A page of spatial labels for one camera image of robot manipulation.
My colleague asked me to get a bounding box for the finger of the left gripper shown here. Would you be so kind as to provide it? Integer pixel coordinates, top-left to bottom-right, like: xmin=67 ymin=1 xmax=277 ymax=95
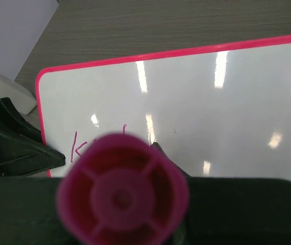
xmin=0 ymin=97 xmax=65 ymax=176

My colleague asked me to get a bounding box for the white marker cap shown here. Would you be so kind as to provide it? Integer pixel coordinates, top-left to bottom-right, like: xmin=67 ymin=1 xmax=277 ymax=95
xmin=0 ymin=74 xmax=37 ymax=115

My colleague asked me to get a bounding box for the pink framed whiteboard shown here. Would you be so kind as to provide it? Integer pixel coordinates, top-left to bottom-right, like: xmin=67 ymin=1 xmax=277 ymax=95
xmin=36 ymin=35 xmax=291 ymax=179

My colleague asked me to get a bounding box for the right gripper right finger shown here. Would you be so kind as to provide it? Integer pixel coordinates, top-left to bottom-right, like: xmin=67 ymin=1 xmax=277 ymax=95
xmin=150 ymin=141 xmax=291 ymax=245

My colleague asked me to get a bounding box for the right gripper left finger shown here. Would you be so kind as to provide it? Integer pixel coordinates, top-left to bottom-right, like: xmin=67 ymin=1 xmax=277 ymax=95
xmin=0 ymin=177 xmax=79 ymax=244

